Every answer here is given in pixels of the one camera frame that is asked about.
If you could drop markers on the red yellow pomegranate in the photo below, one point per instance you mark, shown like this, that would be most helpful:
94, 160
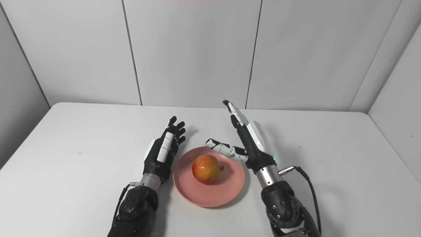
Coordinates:
205, 169

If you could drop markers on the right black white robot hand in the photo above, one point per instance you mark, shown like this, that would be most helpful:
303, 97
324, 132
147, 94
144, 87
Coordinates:
258, 153

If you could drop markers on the pink round plate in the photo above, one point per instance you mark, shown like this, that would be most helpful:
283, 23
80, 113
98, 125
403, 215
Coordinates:
210, 194

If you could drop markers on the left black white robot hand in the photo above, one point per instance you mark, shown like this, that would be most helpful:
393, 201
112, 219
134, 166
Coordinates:
158, 163

